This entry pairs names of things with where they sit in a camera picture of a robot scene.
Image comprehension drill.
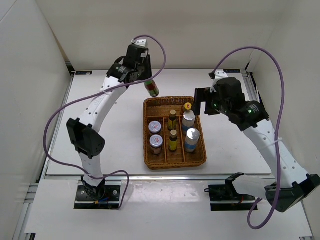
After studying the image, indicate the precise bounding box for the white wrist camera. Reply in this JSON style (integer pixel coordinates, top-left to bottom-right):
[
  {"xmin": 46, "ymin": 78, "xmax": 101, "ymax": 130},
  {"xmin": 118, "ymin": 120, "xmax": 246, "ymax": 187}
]
[
  {"xmin": 131, "ymin": 39, "xmax": 148, "ymax": 48},
  {"xmin": 209, "ymin": 70, "xmax": 228, "ymax": 93}
]

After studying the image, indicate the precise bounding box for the woven wicker basket tray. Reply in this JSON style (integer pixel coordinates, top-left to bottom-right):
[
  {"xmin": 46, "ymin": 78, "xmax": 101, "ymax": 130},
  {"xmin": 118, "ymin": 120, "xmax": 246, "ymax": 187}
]
[{"xmin": 143, "ymin": 96, "xmax": 207, "ymax": 170}]

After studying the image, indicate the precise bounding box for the silver-top shaker bottle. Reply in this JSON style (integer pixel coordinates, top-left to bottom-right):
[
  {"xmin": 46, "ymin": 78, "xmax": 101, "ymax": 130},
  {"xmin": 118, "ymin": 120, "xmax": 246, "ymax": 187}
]
[
  {"xmin": 184, "ymin": 128, "xmax": 201, "ymax": 153},
  {"xmin": 181, "ymin": 110, "xmax": 196, "ymax": 135}
]

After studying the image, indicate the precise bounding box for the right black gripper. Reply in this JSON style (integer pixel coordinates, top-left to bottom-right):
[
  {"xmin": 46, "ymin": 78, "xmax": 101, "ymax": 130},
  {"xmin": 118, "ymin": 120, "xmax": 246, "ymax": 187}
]
[{"xmin": 191, "ymin": 88, "xmax": 231, "ymax": 116}]

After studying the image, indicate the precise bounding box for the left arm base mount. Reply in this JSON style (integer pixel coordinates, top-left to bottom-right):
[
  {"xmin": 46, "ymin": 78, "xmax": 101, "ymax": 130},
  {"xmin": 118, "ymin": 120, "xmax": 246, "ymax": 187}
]
[{"xmin": 73, "ymin": 181, "xmax": 122, "ymax": 210}]

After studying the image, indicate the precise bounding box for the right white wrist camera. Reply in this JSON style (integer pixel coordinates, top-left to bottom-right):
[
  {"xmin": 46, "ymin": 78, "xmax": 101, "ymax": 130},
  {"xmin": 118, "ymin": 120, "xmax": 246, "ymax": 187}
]
[{"xmin": 209, "ymin": 70, "xmax": 228, "ymax": 93}]

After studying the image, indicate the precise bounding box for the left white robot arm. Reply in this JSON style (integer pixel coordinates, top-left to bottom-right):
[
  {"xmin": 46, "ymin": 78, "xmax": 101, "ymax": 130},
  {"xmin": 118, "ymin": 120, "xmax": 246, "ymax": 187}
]
[{"xmin": 66, "ymin": 39, "xmax": 152, "ymax": 201}]

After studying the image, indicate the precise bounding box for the purple cable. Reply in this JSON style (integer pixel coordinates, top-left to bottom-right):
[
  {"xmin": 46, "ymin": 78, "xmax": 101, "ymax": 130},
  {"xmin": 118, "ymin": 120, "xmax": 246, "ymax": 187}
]
[
  {"xmin": 43, "ymin": 34, "xmax": 167, "ymax": 210},
  {"xmin": 208, "ymin": 46, "xmax": 285, "ymax": 230}
]

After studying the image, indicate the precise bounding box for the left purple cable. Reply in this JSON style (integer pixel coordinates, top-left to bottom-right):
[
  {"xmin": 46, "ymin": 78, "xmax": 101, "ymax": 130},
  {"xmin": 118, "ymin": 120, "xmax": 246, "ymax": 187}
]
[{"xmin": 43, "ymin": 34, "xmax": 167, "ymax": 210}]

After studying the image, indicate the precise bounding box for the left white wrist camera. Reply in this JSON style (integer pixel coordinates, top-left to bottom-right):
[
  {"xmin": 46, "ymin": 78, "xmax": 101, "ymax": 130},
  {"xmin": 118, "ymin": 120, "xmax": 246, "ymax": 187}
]
[{"xmin": 131, "ymin": 39, "xmax": 148, "ymax": 48}]

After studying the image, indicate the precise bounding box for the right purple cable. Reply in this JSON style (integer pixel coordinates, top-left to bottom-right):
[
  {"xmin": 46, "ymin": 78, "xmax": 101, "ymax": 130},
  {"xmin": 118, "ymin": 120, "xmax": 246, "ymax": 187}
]
[{"xmin": 208, "ymin": 46, "xmax": 285, "ymax": 230}]

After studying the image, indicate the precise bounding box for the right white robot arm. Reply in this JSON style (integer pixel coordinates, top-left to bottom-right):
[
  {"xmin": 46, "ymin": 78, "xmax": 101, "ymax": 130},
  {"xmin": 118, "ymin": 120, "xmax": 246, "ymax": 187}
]
[{"xmin": 192, "ymin": 77, "xmax": 320, "ymax": 213}]

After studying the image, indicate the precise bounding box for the white-lid jar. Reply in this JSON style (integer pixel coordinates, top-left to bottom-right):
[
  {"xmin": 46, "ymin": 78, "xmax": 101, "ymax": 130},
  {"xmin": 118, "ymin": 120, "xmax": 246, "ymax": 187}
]
[
  {"xmin": 148, "ymin": 120, "xmax": 162, "ymax": 136},
  {"xmin": 149, "ymin": 134, "xmax": 164, "ymax": 155}
]

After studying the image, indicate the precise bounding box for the small yellow bottle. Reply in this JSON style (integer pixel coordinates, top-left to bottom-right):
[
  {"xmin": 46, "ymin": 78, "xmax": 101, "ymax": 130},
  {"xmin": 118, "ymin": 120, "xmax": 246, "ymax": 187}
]
[
  {"xmin": 167, "ymin": 109, "xmax": 177, "ymax": 131},
  {"xmin": 168, "ymin": 129, "xmax": 178, "ymax": 152}
]

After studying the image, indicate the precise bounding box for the green sauce bottle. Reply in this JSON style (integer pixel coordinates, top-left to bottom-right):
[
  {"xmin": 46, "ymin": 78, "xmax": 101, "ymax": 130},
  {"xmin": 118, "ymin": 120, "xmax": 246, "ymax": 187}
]
[
  {"xmin": 181, "ymin": 102, "xmax": 192, "ymax": 115},
  {"xmin": 144, "ymin": 79, "xmax": 160, "ymax": 98}
]

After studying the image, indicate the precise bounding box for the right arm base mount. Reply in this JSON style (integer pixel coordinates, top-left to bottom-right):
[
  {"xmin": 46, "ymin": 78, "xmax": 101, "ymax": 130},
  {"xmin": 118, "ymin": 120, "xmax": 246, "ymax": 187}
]
[{"xmin": 204, "ymin": 184, "xmax": 256, "ymax": 212}]

